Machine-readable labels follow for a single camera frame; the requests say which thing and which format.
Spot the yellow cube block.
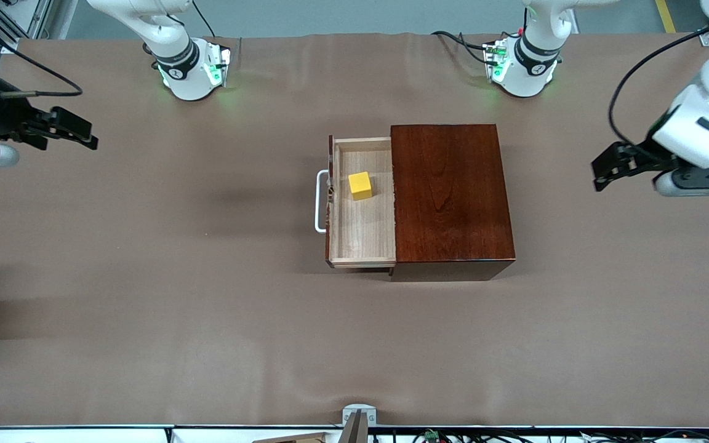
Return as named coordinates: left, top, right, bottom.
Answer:
left=348, top=172, right=373, bottom=201

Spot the light wood drawer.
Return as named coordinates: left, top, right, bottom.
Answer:
left=314, top=135, right=397, bottom=269

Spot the dark brown wooden cabinet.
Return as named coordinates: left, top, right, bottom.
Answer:
left=390, top=123, right=516, bottom=282

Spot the brown table cloth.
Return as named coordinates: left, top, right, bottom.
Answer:
left=0, top=32, right=709, bottom=429

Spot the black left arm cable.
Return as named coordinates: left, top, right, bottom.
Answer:
left=607, top=26, right=709, bottom=162

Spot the black base cable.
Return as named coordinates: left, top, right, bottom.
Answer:
left=431, top=30, right=492, bottom=66

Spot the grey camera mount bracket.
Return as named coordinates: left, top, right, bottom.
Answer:
left=342, top=404, right=377, bottom=443

